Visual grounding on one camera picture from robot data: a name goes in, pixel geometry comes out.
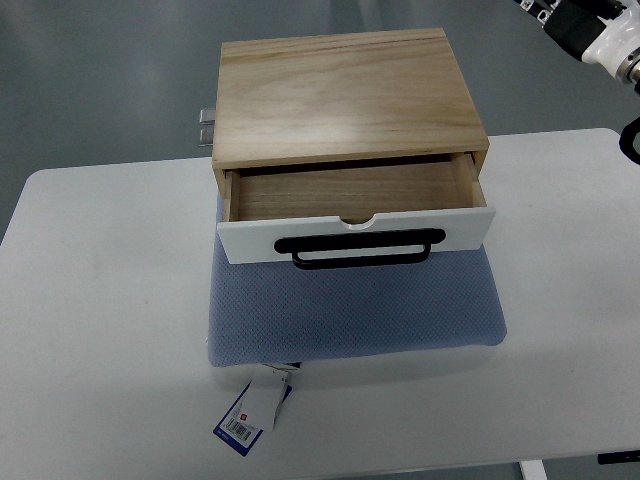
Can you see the black bracket under table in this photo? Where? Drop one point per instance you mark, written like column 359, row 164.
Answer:
column 612, row 458

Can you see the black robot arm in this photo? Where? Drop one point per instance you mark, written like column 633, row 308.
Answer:
column 628, row 73

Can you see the grey metal clamp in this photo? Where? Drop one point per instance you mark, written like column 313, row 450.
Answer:
column 207, row 116
column 206, row 136

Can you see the white table leg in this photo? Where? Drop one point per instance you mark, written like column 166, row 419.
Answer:
column 533, row 470

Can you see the upper grey metal clamp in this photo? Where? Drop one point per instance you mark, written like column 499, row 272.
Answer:
column 207, row 116

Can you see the black drawer handle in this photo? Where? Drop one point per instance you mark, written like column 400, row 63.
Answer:
column 425, row 238

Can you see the lower grey metal clamp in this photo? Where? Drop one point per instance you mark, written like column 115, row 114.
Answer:
column 206, row 136

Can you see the white drawer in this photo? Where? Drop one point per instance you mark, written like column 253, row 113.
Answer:
column 260, row 205

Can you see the wooden drawer cabinet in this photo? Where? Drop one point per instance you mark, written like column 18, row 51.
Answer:
column 343, row 97

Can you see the white blue product tag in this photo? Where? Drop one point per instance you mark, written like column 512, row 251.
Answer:
column 257, row 408

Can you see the blue mesh cushion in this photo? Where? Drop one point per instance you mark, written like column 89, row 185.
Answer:
column 276, row 313

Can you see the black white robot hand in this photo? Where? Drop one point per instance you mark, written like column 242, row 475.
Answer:
column 593, row 32

